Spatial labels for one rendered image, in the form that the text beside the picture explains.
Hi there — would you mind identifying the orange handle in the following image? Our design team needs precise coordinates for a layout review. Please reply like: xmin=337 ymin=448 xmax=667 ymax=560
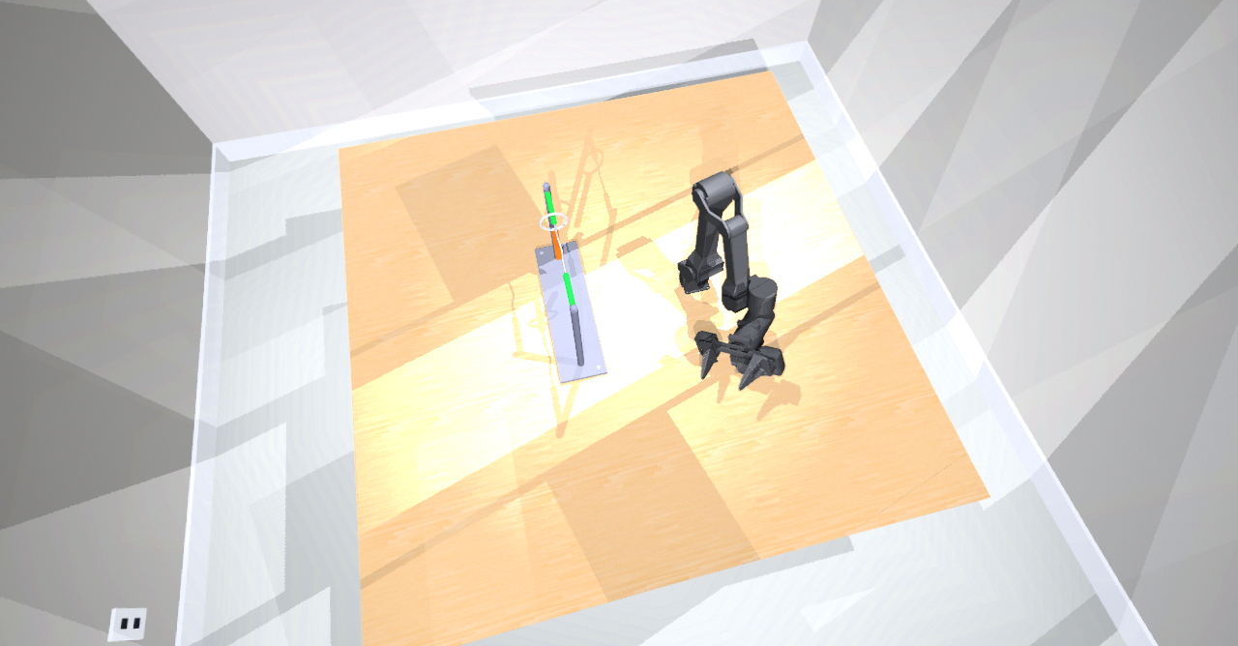
xmin=540 ymin=213 xmax=568 ymax=260

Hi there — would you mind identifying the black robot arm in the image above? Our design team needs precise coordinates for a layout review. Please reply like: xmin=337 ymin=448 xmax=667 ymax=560
xmin=677 ymin=171 xmax=777 ymax=332

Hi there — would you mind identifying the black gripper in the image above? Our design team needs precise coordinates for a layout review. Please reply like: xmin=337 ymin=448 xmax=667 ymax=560
xmin=695 ymin=317 xmax=786 ymax=391

